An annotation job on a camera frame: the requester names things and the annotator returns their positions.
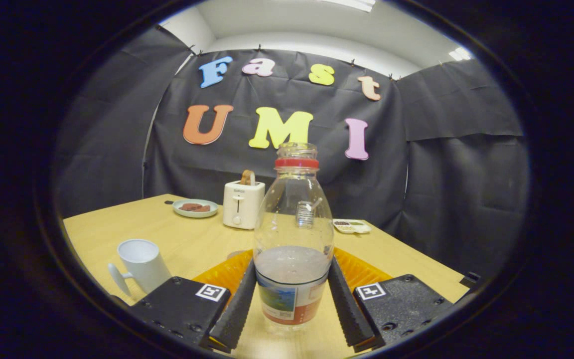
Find wooden table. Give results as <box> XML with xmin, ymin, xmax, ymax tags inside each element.
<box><xmin>63</xmin><ymin>193</ymin><xmax>471</xmax><ymax>359</ymax></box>

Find long ceiling light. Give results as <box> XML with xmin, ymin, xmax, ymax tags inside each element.
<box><xmin>322</xmin><ymin>0</ymin><xmax>376</xmax><ymax>12</ymax></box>

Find pale green plate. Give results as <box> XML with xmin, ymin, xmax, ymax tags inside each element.
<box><xmin>173</xmin><ymin>199</ymin><xmax>219</xmax><ymax>219</ymax></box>

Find small metal wire basket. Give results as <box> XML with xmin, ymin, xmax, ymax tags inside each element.
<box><xmin>295</xmin><ymin>198</ymin><xmax>323</xmax><ymax>229</ymax></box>

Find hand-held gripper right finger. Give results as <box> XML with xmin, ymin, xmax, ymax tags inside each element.
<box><xmin>328</xmin><ymin>248</ymin><xmax>454</xmax><ymax>352</ymax></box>

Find white snack tray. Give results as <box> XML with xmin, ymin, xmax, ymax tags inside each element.
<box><xmin>333</xmin><ymin>219</ymin><xmax>371</xmax><ymax>234</ymax></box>

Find clear plastic juice bottle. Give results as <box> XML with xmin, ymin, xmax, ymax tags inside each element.
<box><xmin>253</xmin><ymin>143</ymin><xmax>335</xmax><ymax>331</ymax></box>

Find white cup with handle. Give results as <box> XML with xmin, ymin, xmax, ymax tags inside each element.
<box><xmin>108</xmin><ymin>239</ymin><xmax>173</xmax><ymax>298</ymax></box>

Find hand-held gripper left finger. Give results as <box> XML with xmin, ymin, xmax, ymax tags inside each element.
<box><xmin>128</xmin><ymin>249</ymin><xmax>258</xmax><ymax>352</ymax></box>

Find black backdrop cloth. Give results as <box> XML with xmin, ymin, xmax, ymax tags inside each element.
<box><xmin>53</xmin><ymin>25</ymin><xmax>531</xmax><ymax>280</ymax></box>

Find white toaster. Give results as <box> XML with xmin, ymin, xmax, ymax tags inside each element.
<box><xmin>223</xmin><ymin>179</ymin><xmax>266</xmax><ymax>230</ymax></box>

